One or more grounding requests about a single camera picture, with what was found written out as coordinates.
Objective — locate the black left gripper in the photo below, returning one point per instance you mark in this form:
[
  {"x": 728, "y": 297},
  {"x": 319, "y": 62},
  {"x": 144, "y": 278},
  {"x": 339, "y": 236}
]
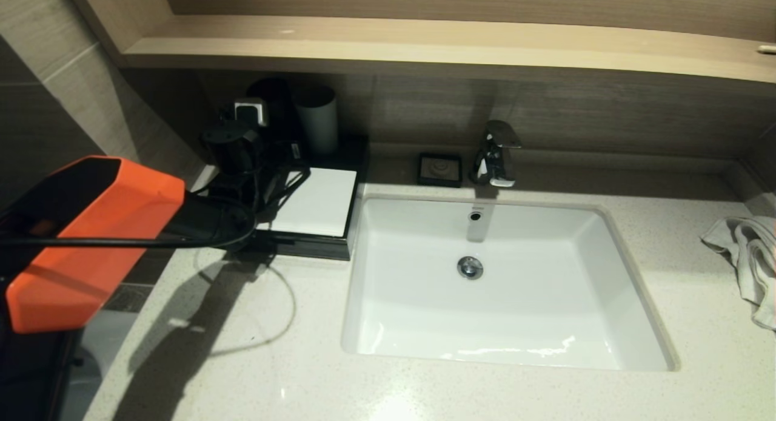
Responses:
[{"x": 290, "y": 157}]

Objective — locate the black cylinder container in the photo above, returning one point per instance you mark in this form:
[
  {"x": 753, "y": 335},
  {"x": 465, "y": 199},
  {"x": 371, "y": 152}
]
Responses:
[{"x": 276, "y": 99}]

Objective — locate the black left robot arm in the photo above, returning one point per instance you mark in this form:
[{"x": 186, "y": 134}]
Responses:
[{"x": 103, "y": 227}]

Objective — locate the black amenity drawer box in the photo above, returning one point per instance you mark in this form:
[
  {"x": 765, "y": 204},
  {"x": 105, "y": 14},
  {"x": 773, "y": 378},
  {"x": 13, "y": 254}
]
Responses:
[{"x": 357, "y": 160}]

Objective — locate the grey cup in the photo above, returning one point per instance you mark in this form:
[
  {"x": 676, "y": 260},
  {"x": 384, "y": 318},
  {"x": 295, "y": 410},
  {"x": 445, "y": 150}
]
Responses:
[{"x": 320, "y": 125}]

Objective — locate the black square soap dish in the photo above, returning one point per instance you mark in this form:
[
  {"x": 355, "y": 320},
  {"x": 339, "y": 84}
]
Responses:
[{"x": 439, "y": 170}]

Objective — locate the chrome faucet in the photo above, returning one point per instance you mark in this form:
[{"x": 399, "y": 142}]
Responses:
[{"x": 494, "y": 160}]

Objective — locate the chrome drain stopper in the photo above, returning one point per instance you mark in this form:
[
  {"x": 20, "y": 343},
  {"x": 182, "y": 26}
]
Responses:
[{"x": 470, "y": 268}]

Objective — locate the light wooden shelf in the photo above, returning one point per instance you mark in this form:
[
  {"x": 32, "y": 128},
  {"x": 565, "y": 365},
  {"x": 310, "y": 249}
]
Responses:
[{"x": 485, "y": 47}]

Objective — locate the white ceramic sink basin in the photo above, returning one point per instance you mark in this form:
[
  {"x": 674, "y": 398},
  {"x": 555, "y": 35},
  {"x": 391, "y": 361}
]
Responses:
[{"x": 515, "y": 312}]

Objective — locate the white towel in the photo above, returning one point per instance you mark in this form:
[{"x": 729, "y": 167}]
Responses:
[{"x": 752, "y": 257}]

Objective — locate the small white shelf item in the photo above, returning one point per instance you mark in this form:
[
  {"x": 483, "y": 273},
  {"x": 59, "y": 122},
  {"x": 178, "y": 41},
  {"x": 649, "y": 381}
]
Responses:
[{"x": 765, "y": 50}]

